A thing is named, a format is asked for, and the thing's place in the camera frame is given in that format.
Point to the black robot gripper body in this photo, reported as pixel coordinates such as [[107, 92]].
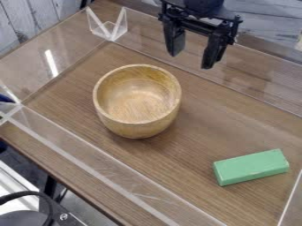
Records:
[[202, 16]]

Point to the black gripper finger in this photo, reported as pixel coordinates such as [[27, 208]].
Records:
[[174, 36], [216, 48]]

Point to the brown wooden bowl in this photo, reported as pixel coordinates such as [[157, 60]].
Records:
[[137, 98]]

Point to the green rectangular block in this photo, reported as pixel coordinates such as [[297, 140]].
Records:
[[249, 167]]

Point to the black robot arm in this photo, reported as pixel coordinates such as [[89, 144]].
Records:
[[204, 17]]

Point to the black table leg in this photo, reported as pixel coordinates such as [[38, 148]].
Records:
[[50, 187]]

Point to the clear acrylic corner bracket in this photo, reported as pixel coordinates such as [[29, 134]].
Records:
[[107, 30]]

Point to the clear acrylic tray wall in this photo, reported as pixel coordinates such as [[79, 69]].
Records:
[[129, 176]]

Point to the black metal base plate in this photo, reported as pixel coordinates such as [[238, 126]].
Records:
[[63, 217]]

